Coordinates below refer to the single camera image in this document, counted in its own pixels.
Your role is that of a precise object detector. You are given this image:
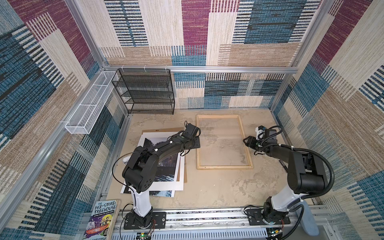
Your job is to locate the white bordered dark photo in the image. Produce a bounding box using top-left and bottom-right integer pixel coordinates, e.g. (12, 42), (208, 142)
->
(138, 135), (180, 198)

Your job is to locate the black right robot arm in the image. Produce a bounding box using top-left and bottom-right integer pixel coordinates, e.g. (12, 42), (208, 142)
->
(243, 136), (335, 225)

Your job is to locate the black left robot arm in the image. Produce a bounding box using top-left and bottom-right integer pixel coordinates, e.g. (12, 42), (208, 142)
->
(122, 122), (201, 228)

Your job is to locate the white photo mat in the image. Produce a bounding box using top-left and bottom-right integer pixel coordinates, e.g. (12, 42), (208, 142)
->
(122, 132), (185, 193)

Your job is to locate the brown cardboard backing board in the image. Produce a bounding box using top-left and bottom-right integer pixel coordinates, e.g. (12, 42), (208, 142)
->
(142, 127), (187, 185)

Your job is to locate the black marker pen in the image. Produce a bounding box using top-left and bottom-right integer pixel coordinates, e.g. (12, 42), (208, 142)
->
(279, 160), (288, 173)

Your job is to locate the small white object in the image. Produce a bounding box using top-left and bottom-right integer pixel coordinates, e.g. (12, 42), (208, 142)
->
(123, 155), (132, 165)

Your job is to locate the grey blue padded object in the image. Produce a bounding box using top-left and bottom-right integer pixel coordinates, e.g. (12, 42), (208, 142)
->
(296, 202), (320, 237)

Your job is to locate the colourful treehouse book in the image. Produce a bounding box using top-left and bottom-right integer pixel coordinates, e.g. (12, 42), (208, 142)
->
(82, 200), (121, 240)

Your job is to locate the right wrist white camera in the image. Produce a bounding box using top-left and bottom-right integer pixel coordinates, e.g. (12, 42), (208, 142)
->
(256, 126), (267, 141)

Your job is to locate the black wire mesh shelf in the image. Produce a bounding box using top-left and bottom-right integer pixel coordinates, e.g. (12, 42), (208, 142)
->
(112, 69), (176, 115)

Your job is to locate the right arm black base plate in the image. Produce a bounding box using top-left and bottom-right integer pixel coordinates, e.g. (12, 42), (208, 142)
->
(245, 208), (291, 226)

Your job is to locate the black corrugated cable hose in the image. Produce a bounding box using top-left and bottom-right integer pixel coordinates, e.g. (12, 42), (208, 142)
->
(253, 125), (335, 240)

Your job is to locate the aluminium front rail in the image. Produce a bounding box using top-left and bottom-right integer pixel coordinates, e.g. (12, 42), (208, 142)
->
(107, 205), (331, 240)

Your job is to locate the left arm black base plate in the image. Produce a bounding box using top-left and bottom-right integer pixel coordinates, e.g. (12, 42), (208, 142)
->
(123, 212), (167, 230)

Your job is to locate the white wire mesh basket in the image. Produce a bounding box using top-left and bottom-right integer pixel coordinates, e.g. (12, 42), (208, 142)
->
(65, 71), (116, 135)

